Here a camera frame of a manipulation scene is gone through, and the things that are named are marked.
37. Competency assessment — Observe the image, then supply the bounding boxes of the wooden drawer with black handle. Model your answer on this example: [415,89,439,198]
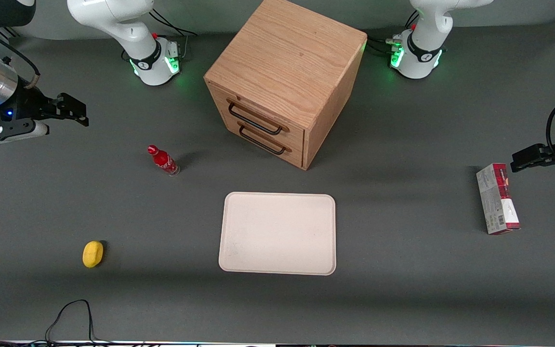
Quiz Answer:
[221,115,304,168]
[210,83,305,147]

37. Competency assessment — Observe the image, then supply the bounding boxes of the black arm base cables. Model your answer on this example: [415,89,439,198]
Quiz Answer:
[367,10,420,56]
[150,7,197,61]

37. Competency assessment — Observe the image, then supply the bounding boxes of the beige rectangular tray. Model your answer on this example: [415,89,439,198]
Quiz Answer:
[218,192,337,276]

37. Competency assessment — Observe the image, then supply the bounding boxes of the wooden oak cabinet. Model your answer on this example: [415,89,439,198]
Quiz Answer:
[204,0,368,170]

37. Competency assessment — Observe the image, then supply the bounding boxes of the red soda bottle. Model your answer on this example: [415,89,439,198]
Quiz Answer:
[147,145,181,177]

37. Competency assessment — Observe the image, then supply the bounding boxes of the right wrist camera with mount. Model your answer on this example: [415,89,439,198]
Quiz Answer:
[0,120,50,146]

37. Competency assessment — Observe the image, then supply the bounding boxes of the yellow lemon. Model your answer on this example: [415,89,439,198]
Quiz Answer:
[82,240,105,268]

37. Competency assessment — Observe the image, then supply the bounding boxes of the red and white carton box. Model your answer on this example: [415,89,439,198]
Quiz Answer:
[476,163,521,235]

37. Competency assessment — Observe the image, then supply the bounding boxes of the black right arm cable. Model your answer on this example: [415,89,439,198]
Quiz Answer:
[0,19,42,90]

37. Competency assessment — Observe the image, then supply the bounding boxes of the black table edge cable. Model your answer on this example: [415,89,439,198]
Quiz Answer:
[44,299,114,346]

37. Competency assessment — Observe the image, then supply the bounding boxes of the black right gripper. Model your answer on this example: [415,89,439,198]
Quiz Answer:
[0,88,89,132]

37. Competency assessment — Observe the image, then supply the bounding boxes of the black left arm base cables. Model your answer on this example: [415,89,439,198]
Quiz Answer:
[367,10,420,56]

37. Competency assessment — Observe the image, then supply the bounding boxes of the black right arm base cables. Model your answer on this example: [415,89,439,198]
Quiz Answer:
[150,7,197,61]

